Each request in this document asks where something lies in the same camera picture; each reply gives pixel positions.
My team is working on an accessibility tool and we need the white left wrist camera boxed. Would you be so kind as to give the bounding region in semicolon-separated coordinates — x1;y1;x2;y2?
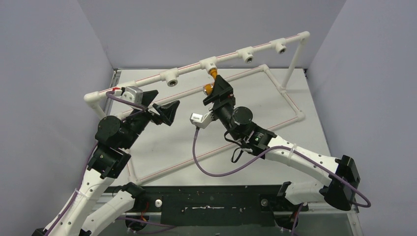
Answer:
112;86;144;105

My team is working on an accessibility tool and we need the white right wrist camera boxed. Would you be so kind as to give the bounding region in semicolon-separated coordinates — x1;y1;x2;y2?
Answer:
190;111;213;129

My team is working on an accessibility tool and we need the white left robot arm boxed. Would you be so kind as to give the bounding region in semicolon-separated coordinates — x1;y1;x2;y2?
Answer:
33;87;180;236

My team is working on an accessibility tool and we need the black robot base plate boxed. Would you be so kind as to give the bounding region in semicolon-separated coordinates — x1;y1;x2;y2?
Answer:
127;185;298;228

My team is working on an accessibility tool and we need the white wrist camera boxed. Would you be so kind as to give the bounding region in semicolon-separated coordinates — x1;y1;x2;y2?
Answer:
112;86;144;105
190;111;213;129

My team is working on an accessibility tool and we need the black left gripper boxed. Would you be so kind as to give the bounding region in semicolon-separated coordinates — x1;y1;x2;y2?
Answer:
121;90;179;149

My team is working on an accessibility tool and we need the yellow plastic water faucet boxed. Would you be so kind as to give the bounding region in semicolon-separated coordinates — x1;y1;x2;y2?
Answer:
203;67;219;96

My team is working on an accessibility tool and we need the white PVC pipe frame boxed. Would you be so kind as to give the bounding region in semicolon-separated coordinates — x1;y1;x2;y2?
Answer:
83;30;311;186

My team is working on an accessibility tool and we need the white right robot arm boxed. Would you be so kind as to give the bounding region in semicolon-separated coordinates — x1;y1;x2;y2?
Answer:
193;75;371;211

